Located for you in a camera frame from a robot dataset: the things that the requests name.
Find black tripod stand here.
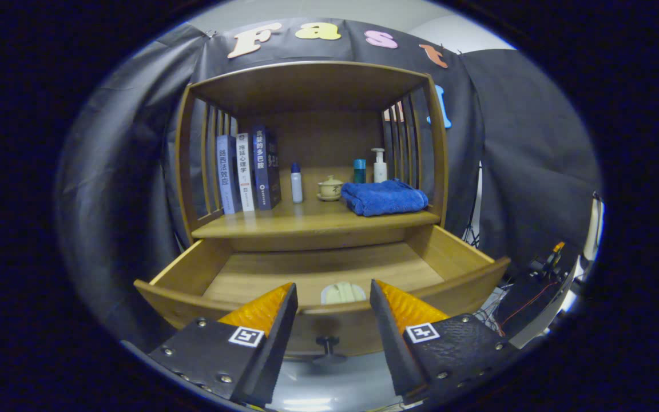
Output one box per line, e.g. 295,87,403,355
464,163,485,248

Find white bottle with blue cap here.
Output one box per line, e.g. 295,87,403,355
290,163,304,204

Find beige lidded teacup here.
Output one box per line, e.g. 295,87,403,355
316,175,344,202

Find light blue book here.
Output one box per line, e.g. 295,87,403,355
216,134,243,215

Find orange and black device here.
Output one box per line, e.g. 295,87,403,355
535,241,566,275

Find wooden drawer with black knob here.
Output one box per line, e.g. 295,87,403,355
134,224,511,367

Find wooden cabinet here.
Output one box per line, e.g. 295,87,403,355
175,60,450,252

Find black backdrop cloth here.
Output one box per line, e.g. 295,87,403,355
55,17,602,344

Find white book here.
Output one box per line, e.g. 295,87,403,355
236,133,257,212

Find wooden countertop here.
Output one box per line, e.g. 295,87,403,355
191,197,442,240

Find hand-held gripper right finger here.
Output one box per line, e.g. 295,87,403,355
368,279,522,404

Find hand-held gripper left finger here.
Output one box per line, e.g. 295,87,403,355
146,282,300,408

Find dark blue book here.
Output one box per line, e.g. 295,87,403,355
251,125,282,211

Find folded blue towel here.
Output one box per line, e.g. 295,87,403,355
340,179,429,217

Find white pump bottle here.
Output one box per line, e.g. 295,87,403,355
371,148,388,184

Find red cable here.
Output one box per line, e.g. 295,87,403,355
498,279,553,331

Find beige-handled white scrub brush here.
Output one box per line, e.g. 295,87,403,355
321,280,367,306

